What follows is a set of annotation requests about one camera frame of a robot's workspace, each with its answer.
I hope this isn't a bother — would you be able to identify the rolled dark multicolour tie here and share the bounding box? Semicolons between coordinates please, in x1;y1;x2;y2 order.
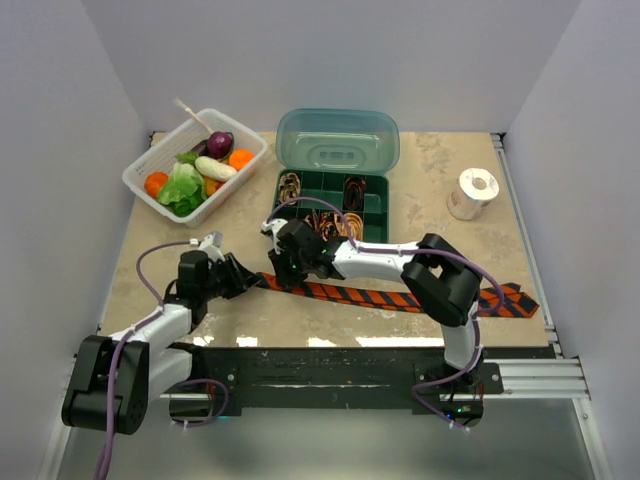
304;209;322;233

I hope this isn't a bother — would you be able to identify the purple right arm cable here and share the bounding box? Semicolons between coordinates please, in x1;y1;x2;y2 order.
264;196;507;432

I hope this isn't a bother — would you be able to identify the dark eggplant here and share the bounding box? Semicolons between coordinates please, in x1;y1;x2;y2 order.
190;140;208;156

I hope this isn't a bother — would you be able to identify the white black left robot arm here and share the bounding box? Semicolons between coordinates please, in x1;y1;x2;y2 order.
61;250;260;435

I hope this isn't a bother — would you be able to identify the orange fruit right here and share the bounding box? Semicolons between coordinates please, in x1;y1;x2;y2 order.
228;148;254;171

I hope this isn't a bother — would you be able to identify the white paper roll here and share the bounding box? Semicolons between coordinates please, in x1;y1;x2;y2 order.
446;168;500;221

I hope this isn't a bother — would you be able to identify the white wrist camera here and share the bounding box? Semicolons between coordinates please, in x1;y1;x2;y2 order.
260;218;288;240
189;231;224;262

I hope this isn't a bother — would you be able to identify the rolled brown paisley tie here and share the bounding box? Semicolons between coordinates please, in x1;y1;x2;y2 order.
277;172;301;204

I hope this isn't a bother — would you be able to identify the rolled black orange tie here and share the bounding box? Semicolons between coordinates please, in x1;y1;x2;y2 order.
343;177;366;211

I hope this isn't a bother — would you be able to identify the orange navy striped tie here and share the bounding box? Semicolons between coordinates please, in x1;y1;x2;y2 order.
257;272;539;318

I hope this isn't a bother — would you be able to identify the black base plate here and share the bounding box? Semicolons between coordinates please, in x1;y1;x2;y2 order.
169;347;504;427

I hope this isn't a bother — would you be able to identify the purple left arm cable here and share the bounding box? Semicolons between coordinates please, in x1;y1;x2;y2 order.
94;239;231;480

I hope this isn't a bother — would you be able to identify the rolled red ringed tie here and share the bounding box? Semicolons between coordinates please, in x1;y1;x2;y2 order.
319;212;342;240

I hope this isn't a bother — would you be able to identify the white radish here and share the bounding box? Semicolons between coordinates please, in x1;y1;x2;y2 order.
195;156;237;182

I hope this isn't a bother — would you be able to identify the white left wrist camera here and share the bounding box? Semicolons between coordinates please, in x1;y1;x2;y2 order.
189;231;224;262

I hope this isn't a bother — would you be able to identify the purple onion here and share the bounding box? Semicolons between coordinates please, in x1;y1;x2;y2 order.
207;131;234;159

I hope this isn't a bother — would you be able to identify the rolled gold tie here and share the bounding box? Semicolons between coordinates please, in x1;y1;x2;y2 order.
341;212;364;241

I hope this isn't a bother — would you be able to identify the white stick in basket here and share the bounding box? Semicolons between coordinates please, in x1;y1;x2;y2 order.
173;97;214;135

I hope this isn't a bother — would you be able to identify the white plastic basket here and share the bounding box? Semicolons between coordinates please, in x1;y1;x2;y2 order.
122;108;267;227

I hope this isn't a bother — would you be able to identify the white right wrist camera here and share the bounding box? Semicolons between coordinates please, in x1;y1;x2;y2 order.
260;218;288;240

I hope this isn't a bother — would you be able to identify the orange carrot slice left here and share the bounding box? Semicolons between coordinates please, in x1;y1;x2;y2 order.
144;172;168;199

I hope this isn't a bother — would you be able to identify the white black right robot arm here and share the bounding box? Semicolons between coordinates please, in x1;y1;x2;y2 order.
261;219;481;393

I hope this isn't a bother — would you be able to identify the aluminium frame rail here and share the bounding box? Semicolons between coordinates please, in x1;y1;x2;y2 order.
34;130;614;480

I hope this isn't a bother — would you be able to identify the yellow pepper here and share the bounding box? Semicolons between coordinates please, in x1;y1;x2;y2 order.
203;176;224;197

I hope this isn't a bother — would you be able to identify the translucent teal box lid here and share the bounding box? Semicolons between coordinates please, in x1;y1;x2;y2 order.
275;108;400;175

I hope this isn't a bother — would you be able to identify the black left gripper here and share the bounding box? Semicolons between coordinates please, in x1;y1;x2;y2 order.
200;253;260;301

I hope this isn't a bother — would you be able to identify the green compartment organizer box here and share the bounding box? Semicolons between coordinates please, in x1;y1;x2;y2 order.
273;169;389;243

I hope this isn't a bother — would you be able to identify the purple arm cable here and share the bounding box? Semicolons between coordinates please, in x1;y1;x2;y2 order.
94;239;231;480
264;196;507;432

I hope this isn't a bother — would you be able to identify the green lettuce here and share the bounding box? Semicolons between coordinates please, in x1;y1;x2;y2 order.
156;152;207;217

